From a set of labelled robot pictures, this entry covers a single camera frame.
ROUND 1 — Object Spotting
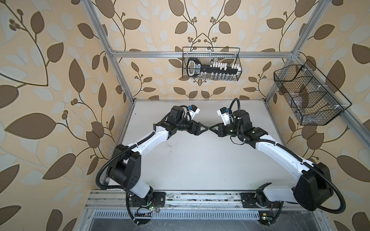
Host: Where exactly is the aluminium frame post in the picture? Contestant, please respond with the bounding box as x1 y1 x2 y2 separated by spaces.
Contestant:
264 0 331 103
82 0 135 105

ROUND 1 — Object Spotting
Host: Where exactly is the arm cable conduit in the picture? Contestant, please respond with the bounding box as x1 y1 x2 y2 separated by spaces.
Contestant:
228 98 346 215
95 105 191 191

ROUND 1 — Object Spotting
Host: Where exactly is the aluminium frame post left rear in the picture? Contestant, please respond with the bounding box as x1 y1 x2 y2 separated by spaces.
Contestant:
82 0 135 105

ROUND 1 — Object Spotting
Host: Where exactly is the side wire basket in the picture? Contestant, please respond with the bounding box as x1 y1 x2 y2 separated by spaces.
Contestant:
274 60 352 126

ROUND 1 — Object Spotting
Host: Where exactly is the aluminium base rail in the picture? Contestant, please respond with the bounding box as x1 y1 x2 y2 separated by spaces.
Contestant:
86 190 304 210

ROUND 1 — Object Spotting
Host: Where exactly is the aluminium rear crossbar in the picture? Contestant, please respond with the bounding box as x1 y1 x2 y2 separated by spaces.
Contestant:
112 51 294 59

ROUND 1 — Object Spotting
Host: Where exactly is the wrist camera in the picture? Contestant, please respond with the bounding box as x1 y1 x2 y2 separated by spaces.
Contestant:
217 107 231 126
188 105 200 120

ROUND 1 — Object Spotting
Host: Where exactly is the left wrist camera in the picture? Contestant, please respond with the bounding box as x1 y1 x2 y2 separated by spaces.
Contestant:
188 105 200 120

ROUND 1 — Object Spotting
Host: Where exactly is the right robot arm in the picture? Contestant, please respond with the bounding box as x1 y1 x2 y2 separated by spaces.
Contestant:
210 107 334 211

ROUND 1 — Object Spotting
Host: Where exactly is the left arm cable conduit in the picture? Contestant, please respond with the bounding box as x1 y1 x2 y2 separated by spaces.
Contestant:
95 105 191 191

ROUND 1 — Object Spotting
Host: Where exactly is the black tool in basket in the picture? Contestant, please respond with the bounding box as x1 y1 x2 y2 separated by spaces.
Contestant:
185 58 242 78

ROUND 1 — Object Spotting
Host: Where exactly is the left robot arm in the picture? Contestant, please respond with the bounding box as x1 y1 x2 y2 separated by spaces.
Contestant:
106 105 207 201

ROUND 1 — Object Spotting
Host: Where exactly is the aluminium frame post right rear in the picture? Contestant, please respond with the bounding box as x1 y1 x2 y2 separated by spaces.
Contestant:
264 0 331 103

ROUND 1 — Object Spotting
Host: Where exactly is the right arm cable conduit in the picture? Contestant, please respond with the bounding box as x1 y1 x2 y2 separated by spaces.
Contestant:
228 98 346 215

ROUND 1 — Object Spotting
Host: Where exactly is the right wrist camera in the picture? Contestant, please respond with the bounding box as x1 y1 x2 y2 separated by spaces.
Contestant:
217 107 231 126

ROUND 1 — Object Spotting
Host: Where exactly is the rear wire basket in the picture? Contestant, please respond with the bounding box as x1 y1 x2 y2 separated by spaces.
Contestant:
182 46 242 81

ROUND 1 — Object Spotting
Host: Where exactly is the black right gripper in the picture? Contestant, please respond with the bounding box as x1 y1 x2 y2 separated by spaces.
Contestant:
209 122 242 138

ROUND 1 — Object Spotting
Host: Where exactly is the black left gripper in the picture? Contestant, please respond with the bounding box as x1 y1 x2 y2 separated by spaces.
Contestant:
174 116 207 135

